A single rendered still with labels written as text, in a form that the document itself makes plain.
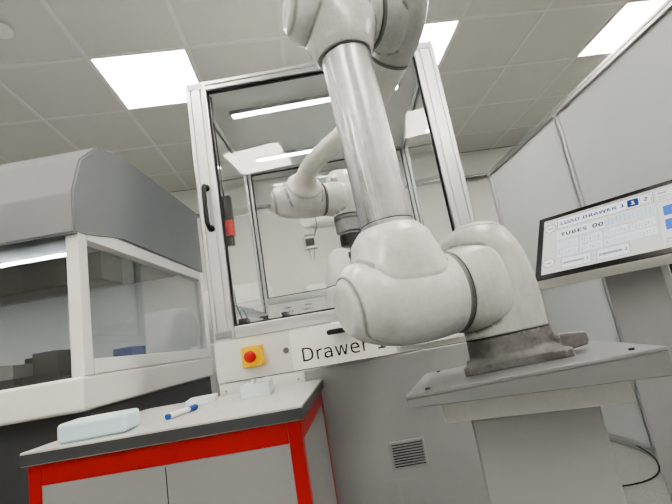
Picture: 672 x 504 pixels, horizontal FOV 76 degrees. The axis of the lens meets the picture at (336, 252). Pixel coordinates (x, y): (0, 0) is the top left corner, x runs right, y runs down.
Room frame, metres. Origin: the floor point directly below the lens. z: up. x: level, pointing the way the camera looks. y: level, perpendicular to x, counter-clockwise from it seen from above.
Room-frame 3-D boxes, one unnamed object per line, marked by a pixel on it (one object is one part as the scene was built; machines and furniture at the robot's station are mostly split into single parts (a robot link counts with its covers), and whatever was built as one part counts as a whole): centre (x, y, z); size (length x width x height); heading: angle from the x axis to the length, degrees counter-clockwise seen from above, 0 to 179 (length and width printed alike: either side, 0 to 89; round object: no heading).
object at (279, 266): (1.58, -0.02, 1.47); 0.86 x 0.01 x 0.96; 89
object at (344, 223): (1.33, -0.06, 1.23); 0.09 x 0.09 x 0.06
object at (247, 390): (1.36, 0.31, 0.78); 0.12 x 0.08 x 0.04; 5
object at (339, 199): (1.32, -0.04, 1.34); 0.13 x 0.11 x 0.16; 111
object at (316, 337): (1.23, 0.03, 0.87); 0.29 x 0.02 x 0.11; 89
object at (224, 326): (2.03, -0.03, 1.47); 1.02 x 0.95 x 1.04; 89
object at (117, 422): (1.05, 0.61, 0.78); 0.15 x 0.10 x 0.04; 96
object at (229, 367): (2.04, -0.03, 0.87); 1.02 x 0.95 x 0.14; 89
